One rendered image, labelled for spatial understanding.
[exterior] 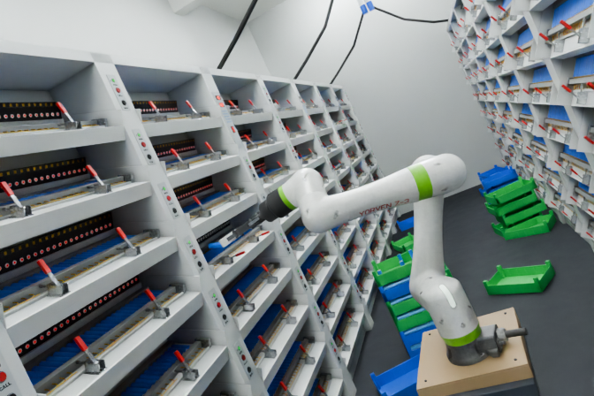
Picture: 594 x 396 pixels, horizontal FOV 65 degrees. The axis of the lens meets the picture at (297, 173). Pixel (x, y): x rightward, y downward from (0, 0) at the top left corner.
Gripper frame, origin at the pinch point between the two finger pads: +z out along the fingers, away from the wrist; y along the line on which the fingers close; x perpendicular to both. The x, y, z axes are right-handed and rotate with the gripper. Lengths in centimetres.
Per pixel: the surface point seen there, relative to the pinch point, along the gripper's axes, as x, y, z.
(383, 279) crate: 58, -68, -17
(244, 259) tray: 9.9, -12.2, 6.8
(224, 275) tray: 9.3, 6.0, 6.7
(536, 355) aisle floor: 110, -46, -58
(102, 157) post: -44.0, 21.8, 9.1
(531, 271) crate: 110, -122, -74
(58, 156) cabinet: -50, 30, 16
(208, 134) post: -44, -48, 6
